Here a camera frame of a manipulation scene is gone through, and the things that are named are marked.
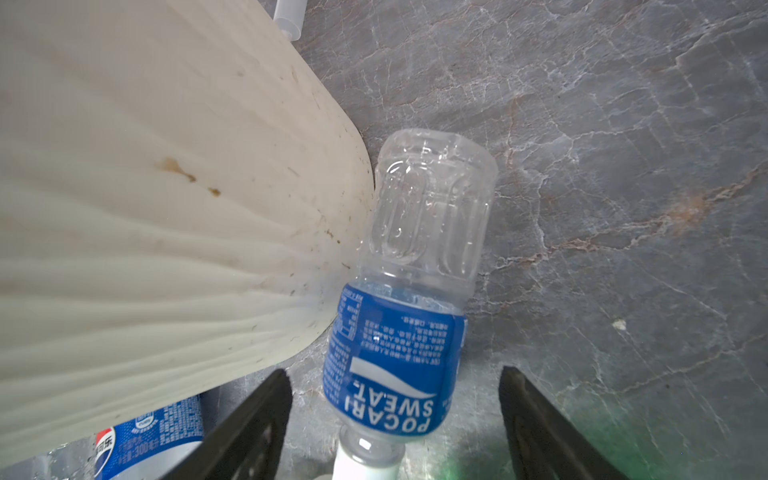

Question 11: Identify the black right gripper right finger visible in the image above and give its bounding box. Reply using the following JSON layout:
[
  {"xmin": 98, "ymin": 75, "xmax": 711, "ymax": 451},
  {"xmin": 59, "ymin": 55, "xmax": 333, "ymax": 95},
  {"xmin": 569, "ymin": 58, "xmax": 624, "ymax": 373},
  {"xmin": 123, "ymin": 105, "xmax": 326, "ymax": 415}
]
[{"xmin": 498, "ymin": 366, "xmax": 627, "ymax": 480}]

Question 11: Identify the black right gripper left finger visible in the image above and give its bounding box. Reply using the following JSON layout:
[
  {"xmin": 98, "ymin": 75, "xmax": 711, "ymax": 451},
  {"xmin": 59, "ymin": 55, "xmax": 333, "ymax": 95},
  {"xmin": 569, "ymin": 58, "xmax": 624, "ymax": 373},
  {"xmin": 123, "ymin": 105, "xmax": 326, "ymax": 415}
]
[{"xmin": 163, "ymin": 369, "xmax": 293, "ymax": 480}]

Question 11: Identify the cream plastic waste bin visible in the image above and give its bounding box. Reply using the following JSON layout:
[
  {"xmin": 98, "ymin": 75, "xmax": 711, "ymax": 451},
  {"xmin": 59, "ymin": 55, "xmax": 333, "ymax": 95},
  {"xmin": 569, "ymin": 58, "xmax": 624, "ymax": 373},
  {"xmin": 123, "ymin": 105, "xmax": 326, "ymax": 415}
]
[{"xmin": 1, "ymin": 1, "xmax": 374, "ymax": 466}]

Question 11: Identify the Pepsi label bottle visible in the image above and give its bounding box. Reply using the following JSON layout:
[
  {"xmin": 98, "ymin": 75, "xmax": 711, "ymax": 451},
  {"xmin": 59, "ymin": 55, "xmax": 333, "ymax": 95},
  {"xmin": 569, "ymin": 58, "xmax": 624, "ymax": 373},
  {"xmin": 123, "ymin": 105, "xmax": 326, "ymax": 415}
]
[{"xmin": 35, "ymin": 394, "xmax": 206, "ymax": 480}]

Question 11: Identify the Pocari Sweat bottle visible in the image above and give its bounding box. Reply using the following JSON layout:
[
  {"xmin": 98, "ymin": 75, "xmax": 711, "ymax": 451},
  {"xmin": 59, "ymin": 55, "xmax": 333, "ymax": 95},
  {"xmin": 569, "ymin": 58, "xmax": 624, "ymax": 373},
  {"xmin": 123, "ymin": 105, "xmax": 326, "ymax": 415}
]
[{"xmin": 322, "ymin": 129, "xmax": 498, "ymax": 479}]

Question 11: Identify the clear plastic syringe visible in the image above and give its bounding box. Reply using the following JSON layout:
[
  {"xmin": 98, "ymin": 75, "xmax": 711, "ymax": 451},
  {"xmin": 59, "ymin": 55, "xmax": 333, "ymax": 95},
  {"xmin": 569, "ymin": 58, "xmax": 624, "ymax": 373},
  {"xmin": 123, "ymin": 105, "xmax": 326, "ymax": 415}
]
[{"xmin": 273, "ymin": 0, "xmax": 308, "ymax": 42}]

